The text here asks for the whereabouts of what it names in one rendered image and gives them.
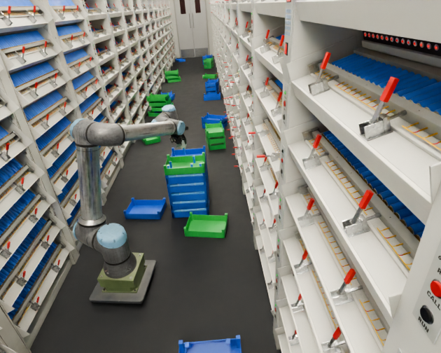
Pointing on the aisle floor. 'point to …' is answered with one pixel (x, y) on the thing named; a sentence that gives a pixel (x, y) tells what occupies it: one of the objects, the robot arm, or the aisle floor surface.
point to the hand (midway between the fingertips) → (183, 146)
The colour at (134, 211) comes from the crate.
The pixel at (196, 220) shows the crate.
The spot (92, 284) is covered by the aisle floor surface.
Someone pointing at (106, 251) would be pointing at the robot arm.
